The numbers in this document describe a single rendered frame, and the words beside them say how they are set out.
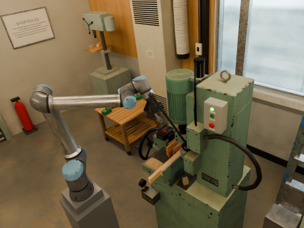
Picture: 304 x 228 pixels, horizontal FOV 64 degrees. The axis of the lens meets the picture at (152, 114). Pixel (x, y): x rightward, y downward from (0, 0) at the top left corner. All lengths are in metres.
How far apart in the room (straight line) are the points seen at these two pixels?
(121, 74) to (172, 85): 2.46
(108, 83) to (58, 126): 1.98
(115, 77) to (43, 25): 1.33
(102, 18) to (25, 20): 1.17
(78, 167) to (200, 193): 0.88
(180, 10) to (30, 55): 2.41
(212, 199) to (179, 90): 0.71
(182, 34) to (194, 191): 1.80
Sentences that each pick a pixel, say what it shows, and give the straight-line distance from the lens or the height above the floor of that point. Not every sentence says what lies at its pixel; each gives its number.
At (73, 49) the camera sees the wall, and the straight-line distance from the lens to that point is 4.44.
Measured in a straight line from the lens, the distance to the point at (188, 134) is 1.35.
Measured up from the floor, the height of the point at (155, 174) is 0.94.
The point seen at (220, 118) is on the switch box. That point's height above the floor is 1.41.
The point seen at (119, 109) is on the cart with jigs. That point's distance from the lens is 3.15.
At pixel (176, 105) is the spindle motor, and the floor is 1.34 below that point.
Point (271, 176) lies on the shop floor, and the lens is 2.98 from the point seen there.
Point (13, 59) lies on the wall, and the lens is 4.12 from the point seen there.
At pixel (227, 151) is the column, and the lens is 1.38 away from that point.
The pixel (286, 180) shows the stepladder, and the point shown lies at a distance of 2.25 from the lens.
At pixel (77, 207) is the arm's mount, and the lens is 1.99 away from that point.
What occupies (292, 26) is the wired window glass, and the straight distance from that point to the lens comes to 2.55.
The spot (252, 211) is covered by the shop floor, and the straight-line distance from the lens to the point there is 2.64.
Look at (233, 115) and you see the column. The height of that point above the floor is 1.41.
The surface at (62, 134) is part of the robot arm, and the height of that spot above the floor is 1.11.
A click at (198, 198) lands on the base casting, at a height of 0.80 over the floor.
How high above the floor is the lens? 2.08
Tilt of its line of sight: 32 degrees down
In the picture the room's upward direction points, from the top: 7 degrees counter-clockwise
